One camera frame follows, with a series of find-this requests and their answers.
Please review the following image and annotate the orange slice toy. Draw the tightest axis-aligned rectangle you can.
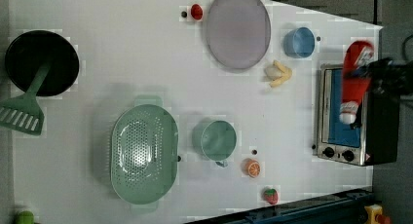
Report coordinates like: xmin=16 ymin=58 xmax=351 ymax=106
xmin=244 ymin=159 xmax=261 ymax=178

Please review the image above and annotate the black toaster oven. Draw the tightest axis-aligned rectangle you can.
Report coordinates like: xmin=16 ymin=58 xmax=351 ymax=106
xmin=314 ymin=64 xmax=399 ymax=167

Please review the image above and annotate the grey round plate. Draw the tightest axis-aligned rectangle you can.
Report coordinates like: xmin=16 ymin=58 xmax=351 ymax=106
xmin=206 ymin=0 xmax=271 ymax=69

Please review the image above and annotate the red strawberry toy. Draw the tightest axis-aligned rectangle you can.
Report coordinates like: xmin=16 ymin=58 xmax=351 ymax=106
xmin=263 ymin=188 xmax=279 ymax=205

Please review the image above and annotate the green oval colander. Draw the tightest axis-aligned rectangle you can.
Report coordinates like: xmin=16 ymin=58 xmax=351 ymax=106
xmin=110 ymin=95 xmax=178 ymax=212

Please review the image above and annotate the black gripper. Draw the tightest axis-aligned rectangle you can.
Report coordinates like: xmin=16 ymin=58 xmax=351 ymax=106
xmin=367 ymin=58 xmax=413 ymax=95

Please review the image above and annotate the green spatula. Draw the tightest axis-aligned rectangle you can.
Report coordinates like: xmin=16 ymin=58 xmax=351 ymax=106
xmin=0 ymin=62 xmax=51 ymax=135

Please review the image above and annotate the green toy block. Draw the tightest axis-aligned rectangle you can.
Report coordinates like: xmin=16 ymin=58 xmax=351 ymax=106
xmin=14 ymin=210 xmax=34 ymax=224

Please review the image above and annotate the blue bowl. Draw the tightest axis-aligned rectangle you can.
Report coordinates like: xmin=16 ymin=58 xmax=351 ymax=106
xmin=283 ymin=27 xmax=315 ymax=58

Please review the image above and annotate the red ketchup bottle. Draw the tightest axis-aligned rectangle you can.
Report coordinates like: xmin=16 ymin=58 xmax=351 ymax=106
xmin=339 ymin=41 xmax=374 ymax=125

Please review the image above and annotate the green cup with handle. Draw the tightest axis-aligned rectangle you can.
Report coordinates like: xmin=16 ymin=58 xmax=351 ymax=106
xmin=192 ymin=119 xmax=237 ymax=168

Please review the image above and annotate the peeled toy banana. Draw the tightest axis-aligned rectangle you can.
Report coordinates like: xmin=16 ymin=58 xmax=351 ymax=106
xmin=264 ymin=60 xmax=292 ymax=88

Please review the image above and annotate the small red tomato toy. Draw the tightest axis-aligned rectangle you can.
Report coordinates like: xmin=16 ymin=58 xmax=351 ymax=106
xmin=190 ymin=4 xmax=204 ymax=20

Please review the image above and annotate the blue crate edge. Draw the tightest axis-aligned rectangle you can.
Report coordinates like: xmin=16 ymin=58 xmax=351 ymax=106
xmin=186 ymin=189 xmax=375 ymax=224

